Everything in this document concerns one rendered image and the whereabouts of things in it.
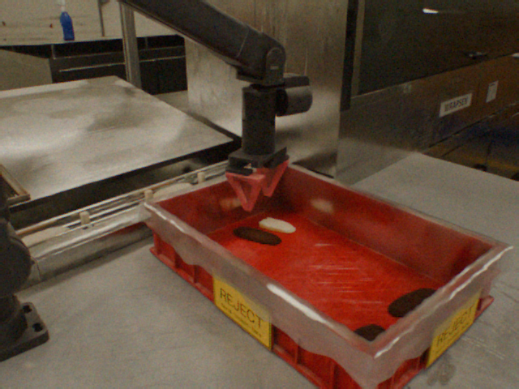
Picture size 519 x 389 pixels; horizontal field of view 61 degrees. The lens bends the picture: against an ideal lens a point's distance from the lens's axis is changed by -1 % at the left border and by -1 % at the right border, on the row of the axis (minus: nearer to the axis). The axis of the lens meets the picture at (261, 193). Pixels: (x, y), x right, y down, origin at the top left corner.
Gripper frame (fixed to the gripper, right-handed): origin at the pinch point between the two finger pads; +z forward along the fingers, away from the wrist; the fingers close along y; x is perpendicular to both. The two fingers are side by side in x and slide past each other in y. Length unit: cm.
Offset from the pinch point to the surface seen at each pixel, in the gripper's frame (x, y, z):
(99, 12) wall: 332, 278, -23
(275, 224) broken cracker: -1.4, 4.5, 6.7
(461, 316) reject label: -36.3, -12.6, 3.6
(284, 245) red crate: -5.8, -0.6, 7.8
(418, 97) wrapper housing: -16, 62, -9
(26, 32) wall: 351, 208, -7
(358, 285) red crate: -21.2, -6.1, 7.9
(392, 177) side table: -14.9, 42.7, 7.4
